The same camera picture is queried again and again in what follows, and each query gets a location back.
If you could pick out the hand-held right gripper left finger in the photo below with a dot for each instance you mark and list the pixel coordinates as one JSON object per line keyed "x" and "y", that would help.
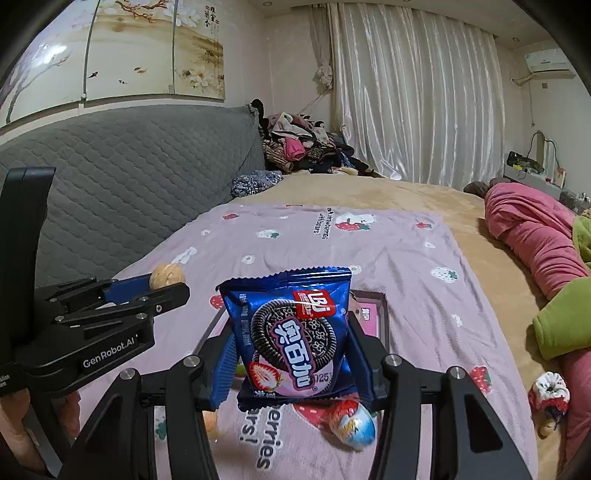
{"x": 221, "y": 369}

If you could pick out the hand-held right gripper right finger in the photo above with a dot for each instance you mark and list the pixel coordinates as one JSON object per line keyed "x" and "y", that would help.
{"x": 367, "y": 364}

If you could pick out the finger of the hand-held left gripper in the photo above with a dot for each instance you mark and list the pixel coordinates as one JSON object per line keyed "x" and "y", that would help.
{"x": 124, "y": 289}
{"x": 171, "y": 295}

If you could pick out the tan walnut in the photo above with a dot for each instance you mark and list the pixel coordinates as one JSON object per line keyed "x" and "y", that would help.
{"x": 166, "y": 274}

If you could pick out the shallow cardboard box pink bottom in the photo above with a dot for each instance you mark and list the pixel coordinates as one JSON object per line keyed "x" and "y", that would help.
{"x": 369, "y": 318}

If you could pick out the blue cookie packet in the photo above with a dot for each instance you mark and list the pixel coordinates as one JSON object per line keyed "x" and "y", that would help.
{"x": 286, "y": 332}

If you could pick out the person's left hand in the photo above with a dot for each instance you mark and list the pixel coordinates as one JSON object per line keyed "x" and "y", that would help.
{"x": 14, "y": 424}

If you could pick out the clear cracker packet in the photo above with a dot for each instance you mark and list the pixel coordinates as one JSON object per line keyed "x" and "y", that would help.
{"x": 211, "y": 422}

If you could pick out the red foil chocolate egg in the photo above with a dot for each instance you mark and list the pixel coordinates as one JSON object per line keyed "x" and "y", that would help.
{"x": 353, "y": 424}

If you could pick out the purple strawberry printed blanket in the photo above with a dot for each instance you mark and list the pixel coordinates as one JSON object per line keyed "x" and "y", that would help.
{"x": 392, "y": 258}

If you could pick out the grey quilted headboard cover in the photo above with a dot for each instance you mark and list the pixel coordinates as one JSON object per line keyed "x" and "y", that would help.
{"x": 138, "y": 161}

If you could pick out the blue patterned cloth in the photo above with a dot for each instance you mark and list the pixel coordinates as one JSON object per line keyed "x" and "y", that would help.
{"x": 256, "y": 182}

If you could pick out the tan bed sheet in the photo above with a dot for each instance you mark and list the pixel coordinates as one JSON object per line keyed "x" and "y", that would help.
{"x": 415, "y": 194}

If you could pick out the small walnut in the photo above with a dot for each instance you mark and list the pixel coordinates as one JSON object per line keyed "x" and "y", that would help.
{"x": 547, "y": 428}

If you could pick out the green blanket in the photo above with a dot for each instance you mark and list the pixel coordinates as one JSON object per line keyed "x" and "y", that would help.
{"x": 558, "y": 323}

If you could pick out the pile of clothes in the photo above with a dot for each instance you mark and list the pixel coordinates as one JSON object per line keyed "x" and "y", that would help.
{"x": 300, "y": 143}

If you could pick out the dark brown cloth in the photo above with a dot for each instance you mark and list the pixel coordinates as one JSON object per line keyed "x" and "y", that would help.
{"x": 478, "y": 186}

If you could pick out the pink quilt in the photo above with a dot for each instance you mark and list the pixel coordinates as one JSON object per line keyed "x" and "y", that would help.
{"x": 521, "y": 217}

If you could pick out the grey dresser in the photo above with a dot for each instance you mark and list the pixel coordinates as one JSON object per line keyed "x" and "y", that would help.
{"x": 531, "y": 177}

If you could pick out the dark bag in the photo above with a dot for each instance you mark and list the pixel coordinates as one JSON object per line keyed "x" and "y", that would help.
{"x": 521, "y": 161}

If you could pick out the curtain tie tassel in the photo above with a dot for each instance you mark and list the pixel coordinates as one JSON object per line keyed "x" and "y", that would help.
{"x": 324, "y": 76}

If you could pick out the white shiny curtain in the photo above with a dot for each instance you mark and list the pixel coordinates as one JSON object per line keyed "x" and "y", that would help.
{"x": 415, "y": 92}

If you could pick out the arched mirror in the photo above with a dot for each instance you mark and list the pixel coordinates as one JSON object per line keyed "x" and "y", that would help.
{"x": 551, "y": 147}

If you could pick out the white air conditioner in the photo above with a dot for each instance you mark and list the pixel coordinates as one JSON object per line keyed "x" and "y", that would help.
{"x": 547, "y": 60}

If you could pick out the floral wall mural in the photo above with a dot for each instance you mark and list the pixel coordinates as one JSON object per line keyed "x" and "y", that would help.
{"x": 138, "y": 46}

